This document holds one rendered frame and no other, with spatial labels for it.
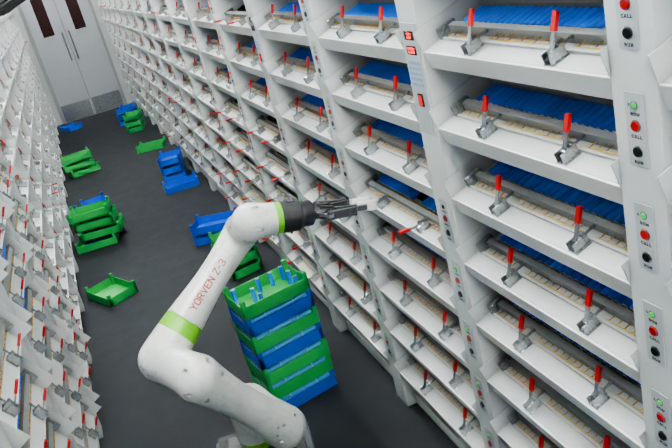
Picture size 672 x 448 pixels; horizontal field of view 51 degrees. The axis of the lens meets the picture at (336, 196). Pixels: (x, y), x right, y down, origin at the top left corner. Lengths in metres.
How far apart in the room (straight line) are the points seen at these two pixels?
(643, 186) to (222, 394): 1.18
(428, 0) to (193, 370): 1.07
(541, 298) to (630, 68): 0.68
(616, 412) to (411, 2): 1.00
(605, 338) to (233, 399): 0.96
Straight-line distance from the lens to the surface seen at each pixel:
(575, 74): 1.26
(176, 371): 1.89
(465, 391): 2.35
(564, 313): 1.62
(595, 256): 1.43
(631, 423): 1.63
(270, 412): 2.08
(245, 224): 1.93
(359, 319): 3.19
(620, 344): 1.51
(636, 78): 1.16
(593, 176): 1.32
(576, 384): 1.73
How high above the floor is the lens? 1.81
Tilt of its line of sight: 21 degrees down
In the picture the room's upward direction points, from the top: 14 degrees counter-clockwise
